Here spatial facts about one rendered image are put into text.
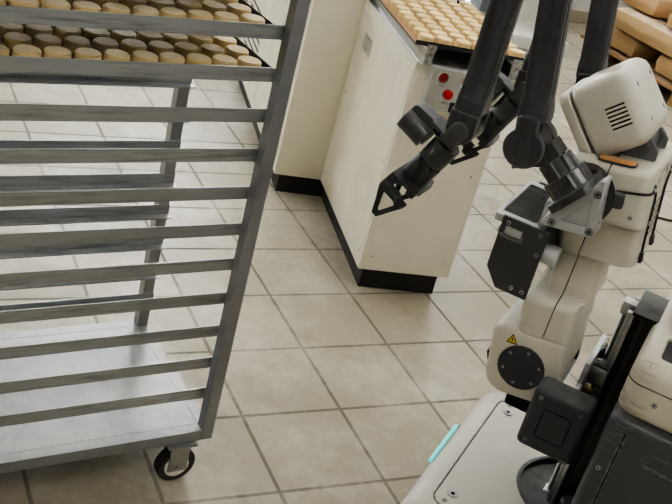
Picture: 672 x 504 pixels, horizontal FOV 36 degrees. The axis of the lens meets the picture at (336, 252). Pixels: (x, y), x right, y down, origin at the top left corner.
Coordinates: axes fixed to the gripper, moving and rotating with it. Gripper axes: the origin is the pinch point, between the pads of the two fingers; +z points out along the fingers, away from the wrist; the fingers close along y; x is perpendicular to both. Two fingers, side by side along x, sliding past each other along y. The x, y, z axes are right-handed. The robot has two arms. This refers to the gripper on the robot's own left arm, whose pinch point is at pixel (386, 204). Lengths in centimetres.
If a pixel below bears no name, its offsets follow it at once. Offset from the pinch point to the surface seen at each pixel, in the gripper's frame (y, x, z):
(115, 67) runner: 32, -51, 5
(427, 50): -110, -35, 16
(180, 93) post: -19, -56, 33
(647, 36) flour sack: -521, -5, 66
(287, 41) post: 5.1, -36.4, -11.0
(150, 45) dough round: 17, -54, 6
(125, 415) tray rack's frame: 14, -6, 84
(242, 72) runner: 9.9, -38.2, -1.4
